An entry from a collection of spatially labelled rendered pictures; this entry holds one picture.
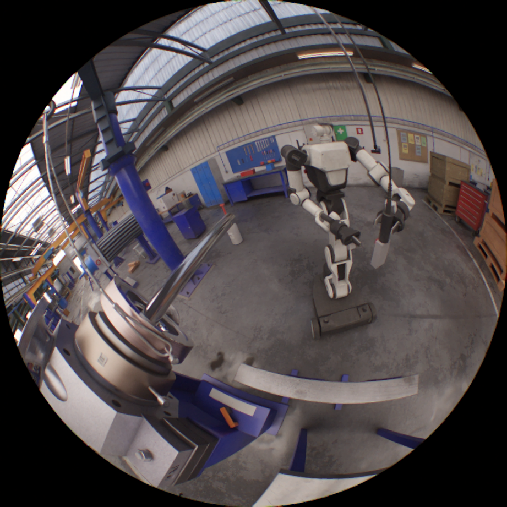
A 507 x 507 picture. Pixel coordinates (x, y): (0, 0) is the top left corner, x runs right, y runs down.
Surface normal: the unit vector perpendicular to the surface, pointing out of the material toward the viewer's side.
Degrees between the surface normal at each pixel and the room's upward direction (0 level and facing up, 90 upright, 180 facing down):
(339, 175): 91
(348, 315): 0
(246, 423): 0
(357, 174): 90
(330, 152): 91
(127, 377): 69
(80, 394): 45
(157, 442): 0
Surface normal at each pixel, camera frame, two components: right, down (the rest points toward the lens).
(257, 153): -0.36, 0.65
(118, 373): 0.63, -0.38
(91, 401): 0.42, -0.55
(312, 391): -0.30, -0.76
